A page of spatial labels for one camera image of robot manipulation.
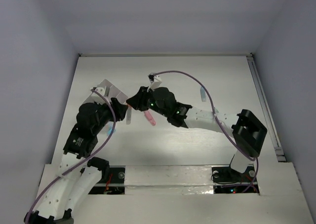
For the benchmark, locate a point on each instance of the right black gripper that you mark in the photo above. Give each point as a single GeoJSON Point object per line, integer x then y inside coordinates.
{"type": "Point", "coordinates": [138, 101]}

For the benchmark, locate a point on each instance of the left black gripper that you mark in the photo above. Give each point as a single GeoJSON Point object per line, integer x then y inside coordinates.
{"type": "Point", "coordinates": [119, 109]}

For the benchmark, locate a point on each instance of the light blue highlighter marker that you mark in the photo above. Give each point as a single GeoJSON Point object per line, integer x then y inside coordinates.
{"type": "Point", "coordinates": [203, 94]}

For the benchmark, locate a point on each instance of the mint green highlighter marker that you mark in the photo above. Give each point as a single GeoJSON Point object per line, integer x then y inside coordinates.
{"type": "Point", "coordinates": [128, 115]}

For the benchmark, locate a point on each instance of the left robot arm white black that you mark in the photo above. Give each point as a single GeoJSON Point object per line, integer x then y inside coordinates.
{"type": "Point", "coordinates": [79, 170]}

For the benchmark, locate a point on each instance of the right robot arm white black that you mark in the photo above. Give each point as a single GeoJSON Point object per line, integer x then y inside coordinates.
{"type": "Point", "coordinates": [246, 132]}

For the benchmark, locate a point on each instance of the pink highlighter marker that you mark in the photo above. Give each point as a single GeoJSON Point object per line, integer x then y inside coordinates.
{"type": "Point", "coordinates": [149, 118]}

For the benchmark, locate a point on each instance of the white compartment organizer box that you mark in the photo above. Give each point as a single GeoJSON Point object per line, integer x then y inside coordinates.
{"type": "Point", "coordinates": [111, 91]}

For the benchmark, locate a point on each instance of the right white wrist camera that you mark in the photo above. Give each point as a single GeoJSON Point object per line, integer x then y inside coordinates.
{"type": "Point", "coordinates": [155, 81]}

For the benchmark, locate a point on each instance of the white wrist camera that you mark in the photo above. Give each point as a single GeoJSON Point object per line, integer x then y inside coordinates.
{"type": "Point", "coordinates": [155, 81]}
{"type": "Point", "coordinates": [98, 95]}

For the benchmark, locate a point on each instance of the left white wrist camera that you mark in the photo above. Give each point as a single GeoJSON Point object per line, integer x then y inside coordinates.
{"type": "Point", "coordinates": [98, 95]}

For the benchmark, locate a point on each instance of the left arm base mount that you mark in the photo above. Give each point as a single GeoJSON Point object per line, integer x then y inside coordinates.
{"type": "Point", "coordinates": [112, 177]}

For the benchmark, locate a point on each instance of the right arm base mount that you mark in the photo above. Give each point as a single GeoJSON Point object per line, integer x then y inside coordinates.
{"type": "Point", "coordinates": [239, 176]}

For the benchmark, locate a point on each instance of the aluminium rail right edge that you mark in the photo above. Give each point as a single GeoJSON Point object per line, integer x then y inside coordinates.
{"type": "Point", "coordinates": [266, 110]}

